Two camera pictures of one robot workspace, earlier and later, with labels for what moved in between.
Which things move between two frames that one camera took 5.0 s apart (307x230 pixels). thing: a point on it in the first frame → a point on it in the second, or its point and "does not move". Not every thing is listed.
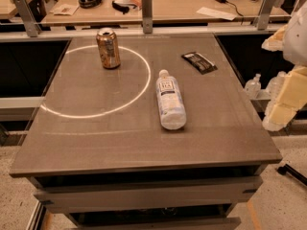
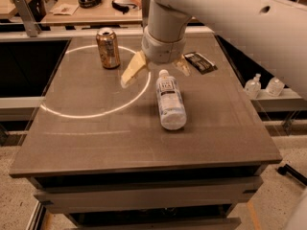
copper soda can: (108, 48) does not move
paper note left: (66, 10) does not move
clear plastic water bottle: (171, 102) does not move
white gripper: (296, 38) → (162, 51)
